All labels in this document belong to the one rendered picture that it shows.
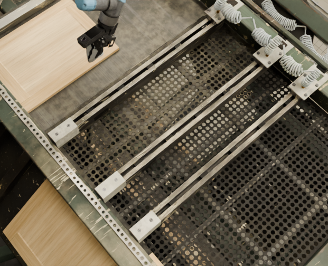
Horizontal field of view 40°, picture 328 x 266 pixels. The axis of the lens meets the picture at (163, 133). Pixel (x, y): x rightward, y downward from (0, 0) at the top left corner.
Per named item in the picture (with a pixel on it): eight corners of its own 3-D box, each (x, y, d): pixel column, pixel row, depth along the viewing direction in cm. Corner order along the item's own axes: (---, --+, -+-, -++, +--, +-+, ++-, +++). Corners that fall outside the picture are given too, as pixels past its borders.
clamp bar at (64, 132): (48, 136, 209) (36, 114, 187) (227, 5, 243) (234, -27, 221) (61, 151, 206) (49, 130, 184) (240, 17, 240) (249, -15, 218)
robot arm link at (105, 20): (109, 19, 170) (96, 6, 172) (105, 29, 173) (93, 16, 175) (123, 17, 175) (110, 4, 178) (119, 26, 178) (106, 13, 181)
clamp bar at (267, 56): (93, 190, 199) (86, 172, 177) (273, 45, 233) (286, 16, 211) (107, 206, 196) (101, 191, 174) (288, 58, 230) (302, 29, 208)
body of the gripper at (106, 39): (112, 48, 187) (122, 25, 179) (97, 52, 181) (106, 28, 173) (101, 36, 189) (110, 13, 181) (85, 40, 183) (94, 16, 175)
